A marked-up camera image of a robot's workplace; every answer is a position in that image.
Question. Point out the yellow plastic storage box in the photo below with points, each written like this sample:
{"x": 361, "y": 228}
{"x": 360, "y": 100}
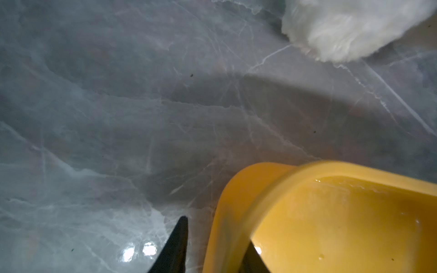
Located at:
{"x": 325, "y": 217}

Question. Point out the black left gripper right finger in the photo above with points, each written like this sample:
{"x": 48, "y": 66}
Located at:
{"x": 252, "y": 261}

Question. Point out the white plush teddy bear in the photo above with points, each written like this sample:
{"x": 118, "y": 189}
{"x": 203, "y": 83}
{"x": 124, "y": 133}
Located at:
{"x": 341, "y": 31}

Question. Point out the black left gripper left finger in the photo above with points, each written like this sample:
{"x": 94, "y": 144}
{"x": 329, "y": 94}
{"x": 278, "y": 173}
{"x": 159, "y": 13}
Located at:
{"x": 172, "y": 258}

